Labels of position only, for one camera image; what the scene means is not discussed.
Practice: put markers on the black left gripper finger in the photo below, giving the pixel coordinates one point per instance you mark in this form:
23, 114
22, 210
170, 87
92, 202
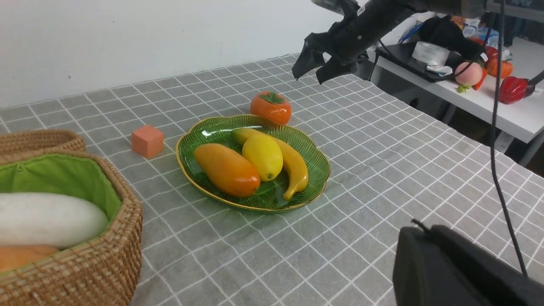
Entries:
438, 267

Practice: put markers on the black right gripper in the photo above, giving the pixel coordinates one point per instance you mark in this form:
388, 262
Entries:
361, 26

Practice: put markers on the orange persimmon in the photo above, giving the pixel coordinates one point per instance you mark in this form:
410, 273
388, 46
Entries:
272, 106

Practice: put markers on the yellow banana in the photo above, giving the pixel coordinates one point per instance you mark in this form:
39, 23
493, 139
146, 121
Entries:
293, 163

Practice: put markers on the yellow lemon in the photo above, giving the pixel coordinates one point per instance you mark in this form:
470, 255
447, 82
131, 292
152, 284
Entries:
265, 155

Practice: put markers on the orange mango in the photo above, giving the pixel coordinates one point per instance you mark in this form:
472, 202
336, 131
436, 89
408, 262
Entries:
228, 170

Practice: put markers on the white radish with leaves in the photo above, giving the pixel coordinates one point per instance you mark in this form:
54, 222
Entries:
56, 220

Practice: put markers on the black tray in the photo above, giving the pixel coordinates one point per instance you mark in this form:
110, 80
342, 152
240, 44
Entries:
398, 60

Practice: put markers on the black cloth bag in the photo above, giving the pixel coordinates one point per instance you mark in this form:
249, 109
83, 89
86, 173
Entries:
445, 33

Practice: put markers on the green glass leaf plate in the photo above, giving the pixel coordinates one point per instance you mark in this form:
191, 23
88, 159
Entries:
269, 197

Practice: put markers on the pink peach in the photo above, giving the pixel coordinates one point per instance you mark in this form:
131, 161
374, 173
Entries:
469, 76

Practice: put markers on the red apple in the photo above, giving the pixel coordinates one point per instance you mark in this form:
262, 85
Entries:
491, 52

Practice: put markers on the white side table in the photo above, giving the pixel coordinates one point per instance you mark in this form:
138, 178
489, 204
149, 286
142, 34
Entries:
522, 120

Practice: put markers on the orange small pumpkin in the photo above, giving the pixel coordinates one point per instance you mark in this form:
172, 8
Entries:
499, 69

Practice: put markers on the red bell pepper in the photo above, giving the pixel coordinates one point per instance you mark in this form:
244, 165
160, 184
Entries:
513, 89

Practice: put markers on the orange cube block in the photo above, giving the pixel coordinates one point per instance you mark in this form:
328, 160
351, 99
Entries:
147, 141

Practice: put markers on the woven wicker basket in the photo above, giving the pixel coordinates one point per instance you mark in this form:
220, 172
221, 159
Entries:
103, 271

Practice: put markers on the woven basket lid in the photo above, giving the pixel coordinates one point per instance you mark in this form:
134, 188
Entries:
31, 140

